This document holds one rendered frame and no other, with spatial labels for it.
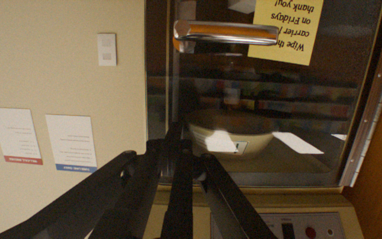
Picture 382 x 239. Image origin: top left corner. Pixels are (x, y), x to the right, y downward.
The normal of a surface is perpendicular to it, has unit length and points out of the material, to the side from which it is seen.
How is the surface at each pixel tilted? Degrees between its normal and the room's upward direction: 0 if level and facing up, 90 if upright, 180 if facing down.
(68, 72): 90
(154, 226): 135
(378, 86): 90
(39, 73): 90
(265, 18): 90
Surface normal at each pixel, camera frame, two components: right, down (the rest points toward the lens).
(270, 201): 0.04, -0.96
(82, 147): 0.00, 0.27
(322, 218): 0.03, -0.49
